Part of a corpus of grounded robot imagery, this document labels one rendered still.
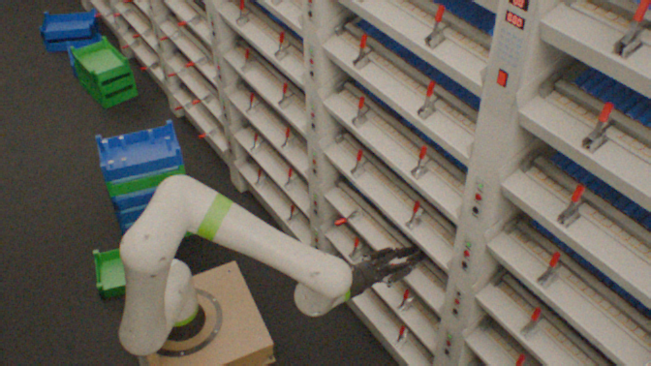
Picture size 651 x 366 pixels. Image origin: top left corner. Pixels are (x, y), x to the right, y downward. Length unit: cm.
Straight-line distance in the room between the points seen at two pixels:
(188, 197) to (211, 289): 65
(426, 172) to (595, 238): 52
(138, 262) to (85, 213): 162
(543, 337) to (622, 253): 40
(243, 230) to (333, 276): 25
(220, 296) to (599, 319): 118
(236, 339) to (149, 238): 66
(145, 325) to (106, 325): 90
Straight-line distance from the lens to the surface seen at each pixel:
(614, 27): 122
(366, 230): 213
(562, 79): 137
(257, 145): 272
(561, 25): 124
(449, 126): 159
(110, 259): 291
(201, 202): 163
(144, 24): 370
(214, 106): 302
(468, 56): 147
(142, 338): 186
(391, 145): 183
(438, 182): 172
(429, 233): 186
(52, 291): 289
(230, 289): 221
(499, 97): 138
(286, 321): 258
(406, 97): 168
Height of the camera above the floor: 210
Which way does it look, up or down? 43 degrees down
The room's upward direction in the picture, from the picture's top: 1 degrees counter-clockwise
